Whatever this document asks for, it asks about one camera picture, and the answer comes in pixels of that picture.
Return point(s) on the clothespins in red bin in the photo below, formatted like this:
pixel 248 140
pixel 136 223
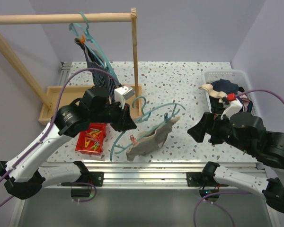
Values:
pixel 92 139

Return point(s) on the pink clothespin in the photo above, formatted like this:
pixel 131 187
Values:
pixel 133 139

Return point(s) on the teal hanger on rack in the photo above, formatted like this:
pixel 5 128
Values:
pixel 90 42

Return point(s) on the wooden clothes rack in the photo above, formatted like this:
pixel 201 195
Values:
pixel 49 97

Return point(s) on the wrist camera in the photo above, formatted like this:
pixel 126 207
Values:
pixel 123 93
pixel 233 106

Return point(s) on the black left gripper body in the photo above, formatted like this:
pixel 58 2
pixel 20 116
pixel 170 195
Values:
pixel 116 116

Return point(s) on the teal hanger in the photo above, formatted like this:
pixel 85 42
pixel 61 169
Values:
pixel 117 148
pixel 90 42

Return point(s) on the pile of clothes in basket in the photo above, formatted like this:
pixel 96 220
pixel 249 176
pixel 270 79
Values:
pixel 219 89

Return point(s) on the orange clothespin on rack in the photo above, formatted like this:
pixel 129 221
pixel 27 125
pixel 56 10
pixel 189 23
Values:
pixel 82 39

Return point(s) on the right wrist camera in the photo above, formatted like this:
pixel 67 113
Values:
pixel 233 106

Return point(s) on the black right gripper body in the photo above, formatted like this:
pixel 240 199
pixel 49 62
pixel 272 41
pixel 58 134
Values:
pixel 220 131

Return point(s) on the aluminium table rail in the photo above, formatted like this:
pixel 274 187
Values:
pixel 131 175

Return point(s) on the beige grey underwear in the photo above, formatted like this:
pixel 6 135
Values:
pixel 152 141

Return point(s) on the teal clothespin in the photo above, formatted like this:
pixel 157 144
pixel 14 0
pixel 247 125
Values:
pixel 166 118

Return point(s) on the navy striped underwear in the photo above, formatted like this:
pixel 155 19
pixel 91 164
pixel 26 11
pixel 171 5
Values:
pixel 103 78

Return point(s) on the white laundry basket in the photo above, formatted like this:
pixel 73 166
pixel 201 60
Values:
pixel 234 76

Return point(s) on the red clothespin bin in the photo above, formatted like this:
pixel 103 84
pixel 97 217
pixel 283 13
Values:
pixel 81 140

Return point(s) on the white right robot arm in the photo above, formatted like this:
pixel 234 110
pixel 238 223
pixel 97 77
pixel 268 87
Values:
pixel 248 134

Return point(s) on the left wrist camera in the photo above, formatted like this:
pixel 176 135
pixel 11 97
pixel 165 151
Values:
pixel 123 93

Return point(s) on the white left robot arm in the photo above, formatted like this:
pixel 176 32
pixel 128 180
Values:
pixel 24 175

